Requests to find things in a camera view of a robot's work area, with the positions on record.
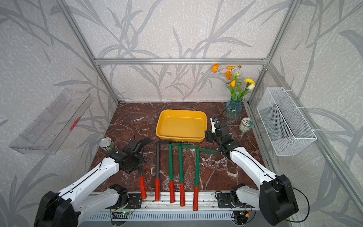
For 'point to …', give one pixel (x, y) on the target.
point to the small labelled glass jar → (246, 125)
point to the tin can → (107, 144)
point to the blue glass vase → (233, 110)
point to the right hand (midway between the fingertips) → (211, 129)
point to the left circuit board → (123, 214)
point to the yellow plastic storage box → (179, 125)
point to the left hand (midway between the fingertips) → (143, 164)
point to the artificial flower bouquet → (238, 89)
